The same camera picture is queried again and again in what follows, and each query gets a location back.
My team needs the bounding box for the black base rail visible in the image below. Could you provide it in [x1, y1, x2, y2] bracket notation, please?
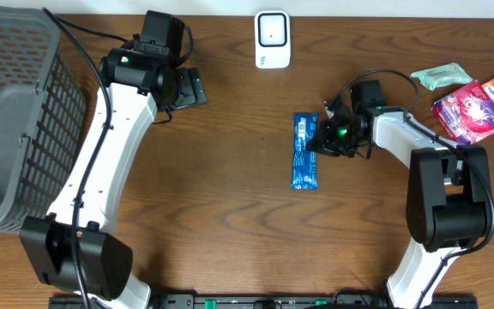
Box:
[47, 292, 479, 309]

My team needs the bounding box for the teal wet wipes pack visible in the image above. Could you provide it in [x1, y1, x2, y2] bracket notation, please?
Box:
[411, 63, 473, 91]

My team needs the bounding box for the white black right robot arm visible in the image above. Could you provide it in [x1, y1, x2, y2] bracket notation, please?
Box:
[307, 80, 494, 308]

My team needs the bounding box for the white barcode scanner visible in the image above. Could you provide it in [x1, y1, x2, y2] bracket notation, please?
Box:
[254, 10, 292, 70]

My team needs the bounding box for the grey plastic mesh basket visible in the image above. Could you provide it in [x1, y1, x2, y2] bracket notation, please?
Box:
[0, 7, 87, 233]

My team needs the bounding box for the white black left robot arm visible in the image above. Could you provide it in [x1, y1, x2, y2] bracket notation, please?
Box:
[20, 48, 208, 308]

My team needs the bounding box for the blue Oreo cookie pack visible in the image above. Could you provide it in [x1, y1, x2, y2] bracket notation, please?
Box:
[291, 112, 318, 190]

